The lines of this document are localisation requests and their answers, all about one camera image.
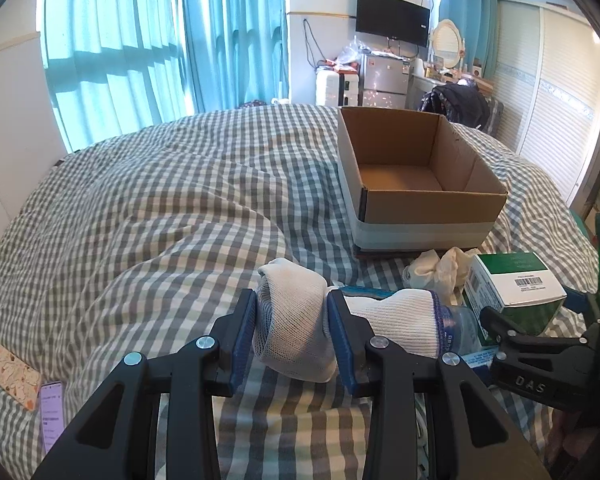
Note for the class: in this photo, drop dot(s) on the cream socks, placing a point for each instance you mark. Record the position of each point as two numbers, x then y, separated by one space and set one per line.
445 275

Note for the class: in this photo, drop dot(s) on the brown cardboard box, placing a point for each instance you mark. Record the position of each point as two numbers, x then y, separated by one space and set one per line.
411 182

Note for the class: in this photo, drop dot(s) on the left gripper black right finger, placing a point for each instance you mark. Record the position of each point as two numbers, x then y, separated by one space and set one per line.
430 417

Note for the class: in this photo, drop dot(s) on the smartphone with lit screen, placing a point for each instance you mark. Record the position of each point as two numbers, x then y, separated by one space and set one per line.
52 413

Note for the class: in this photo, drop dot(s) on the blue blister pill pack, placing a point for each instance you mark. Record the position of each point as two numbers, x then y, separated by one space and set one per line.
366 292

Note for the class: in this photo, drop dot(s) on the black jacket on chair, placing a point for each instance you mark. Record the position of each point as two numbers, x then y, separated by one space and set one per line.
457 103

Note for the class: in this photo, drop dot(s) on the green white medicine box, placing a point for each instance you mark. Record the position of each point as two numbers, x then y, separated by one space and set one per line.
519 286

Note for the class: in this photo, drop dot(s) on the white sliding wardrobe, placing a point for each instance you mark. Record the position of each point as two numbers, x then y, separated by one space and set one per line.
547 75

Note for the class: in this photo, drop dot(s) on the white suitcase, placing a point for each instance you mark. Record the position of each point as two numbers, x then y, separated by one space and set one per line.
335 89

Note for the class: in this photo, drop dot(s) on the silver mini fridge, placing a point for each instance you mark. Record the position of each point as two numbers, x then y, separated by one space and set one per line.
384 82

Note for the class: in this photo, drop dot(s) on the turquoise corner curtain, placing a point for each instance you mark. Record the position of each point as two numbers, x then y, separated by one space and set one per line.
477 21

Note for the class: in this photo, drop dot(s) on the white sock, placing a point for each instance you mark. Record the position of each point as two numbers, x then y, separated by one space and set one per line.
292 335

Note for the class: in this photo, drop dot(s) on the turquoise window curtain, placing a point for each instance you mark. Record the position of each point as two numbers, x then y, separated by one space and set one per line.
118 66

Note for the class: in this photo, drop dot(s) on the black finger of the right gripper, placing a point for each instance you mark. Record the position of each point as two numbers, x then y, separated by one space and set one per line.
584 303
513 341

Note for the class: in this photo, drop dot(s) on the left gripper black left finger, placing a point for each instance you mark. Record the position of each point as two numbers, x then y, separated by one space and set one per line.
114 434

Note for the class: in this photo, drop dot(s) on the black wall television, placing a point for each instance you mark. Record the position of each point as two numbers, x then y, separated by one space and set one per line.
394 19

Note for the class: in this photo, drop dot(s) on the clear dental floss jar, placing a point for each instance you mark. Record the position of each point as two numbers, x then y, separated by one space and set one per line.
460 331

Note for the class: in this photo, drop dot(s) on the oval white vanity mirror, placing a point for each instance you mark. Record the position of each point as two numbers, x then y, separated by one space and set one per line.
448 44

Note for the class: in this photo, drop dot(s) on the grey checkered bed cover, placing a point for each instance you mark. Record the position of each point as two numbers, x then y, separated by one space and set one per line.
140 242

